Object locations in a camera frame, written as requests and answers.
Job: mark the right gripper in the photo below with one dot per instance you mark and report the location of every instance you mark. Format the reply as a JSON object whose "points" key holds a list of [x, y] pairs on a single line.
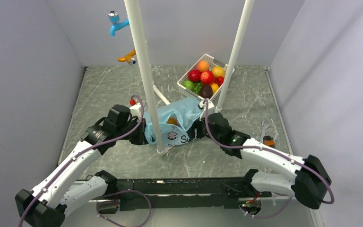
{"points": [[196, 124]]}

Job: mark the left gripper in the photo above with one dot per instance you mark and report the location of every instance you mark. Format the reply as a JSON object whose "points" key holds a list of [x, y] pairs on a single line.
{"points": [[141, 139]]}

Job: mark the blue plastic bag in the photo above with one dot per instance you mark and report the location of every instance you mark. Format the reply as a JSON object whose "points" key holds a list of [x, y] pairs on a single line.
{"points": [[186, 111]]}

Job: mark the orange red fake peach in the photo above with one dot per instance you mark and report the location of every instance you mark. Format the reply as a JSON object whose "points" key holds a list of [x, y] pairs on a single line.
{"points": [[203, 65]]}

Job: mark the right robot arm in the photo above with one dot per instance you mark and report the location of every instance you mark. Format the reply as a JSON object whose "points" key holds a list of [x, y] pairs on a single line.
{"points": [[306, 179]]}

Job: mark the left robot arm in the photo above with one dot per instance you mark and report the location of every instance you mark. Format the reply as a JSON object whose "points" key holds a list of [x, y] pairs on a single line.
{"points": [[54, 199]]}

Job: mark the orange fake fruit in bag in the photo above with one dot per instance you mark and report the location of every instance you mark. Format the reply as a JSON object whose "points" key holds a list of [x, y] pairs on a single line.
{"points": [[172, 121]]}

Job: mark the dark fake avocado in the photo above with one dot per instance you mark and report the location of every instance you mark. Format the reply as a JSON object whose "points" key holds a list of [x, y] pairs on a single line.
{"points": [[206, 91]]}

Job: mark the green fake grapes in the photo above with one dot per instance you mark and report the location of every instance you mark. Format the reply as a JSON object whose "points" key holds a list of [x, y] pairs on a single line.
{"points": [[197, 88]]}

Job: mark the green fake fruit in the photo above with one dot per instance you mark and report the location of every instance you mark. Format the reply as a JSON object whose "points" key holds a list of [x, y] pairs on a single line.
{"points": [[189, 85]]}

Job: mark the small red fake fruit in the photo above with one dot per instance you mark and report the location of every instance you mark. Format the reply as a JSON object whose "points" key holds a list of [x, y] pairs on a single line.
{"points": [[219, 80]]}

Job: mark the red fake apple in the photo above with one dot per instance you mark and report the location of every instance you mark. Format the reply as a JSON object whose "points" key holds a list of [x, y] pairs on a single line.
{"points": [[194, 76]]}

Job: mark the yellow fake lemon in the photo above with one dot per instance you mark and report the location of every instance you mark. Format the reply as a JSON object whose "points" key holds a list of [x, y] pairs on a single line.
{"points": [[218, 71]]}

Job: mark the white plastic basket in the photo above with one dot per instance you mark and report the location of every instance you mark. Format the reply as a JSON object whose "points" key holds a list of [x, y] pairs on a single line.
{"points": [[213, 62]]}

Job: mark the metal wrench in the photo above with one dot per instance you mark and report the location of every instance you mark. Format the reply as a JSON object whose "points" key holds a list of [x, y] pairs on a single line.
{"points": [[265, 124]]}

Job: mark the orange toy faucet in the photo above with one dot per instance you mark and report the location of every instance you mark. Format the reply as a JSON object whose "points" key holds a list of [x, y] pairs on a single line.
{"points": [[128, 58]]}

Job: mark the blue toy faucet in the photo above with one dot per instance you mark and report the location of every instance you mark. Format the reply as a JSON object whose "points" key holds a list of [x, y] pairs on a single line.
{"points": [[117, 25]]}

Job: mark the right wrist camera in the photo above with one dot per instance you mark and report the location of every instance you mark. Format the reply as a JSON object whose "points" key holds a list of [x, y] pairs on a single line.
{"points": [[207, 107]]}

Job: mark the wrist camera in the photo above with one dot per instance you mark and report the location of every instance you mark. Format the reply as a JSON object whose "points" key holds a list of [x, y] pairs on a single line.
{"points": [[207, 107], [135, 108]]}

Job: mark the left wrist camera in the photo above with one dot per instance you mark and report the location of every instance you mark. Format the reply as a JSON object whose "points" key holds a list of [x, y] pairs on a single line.
{"points": [[135, 108]]}

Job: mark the white PVC pipe frame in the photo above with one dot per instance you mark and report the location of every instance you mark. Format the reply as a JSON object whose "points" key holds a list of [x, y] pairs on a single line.
{"points": [[140, 43]]}

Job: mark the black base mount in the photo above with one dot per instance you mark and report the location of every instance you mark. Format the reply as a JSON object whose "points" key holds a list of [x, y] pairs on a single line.
{"points": [[225, 192]]}

